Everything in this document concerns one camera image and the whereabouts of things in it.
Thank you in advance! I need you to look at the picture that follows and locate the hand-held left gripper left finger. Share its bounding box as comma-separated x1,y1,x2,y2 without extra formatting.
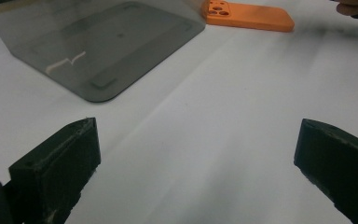
8,117,102,224

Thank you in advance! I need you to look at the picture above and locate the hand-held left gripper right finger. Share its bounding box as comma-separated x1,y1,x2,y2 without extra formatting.
293,118,358,224

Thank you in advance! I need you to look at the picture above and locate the orange phone case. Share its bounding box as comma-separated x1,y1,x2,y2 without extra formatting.
200,0,296,34

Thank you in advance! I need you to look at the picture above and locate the grey translucent plastic box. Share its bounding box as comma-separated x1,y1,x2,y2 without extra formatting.
0,0,207,104

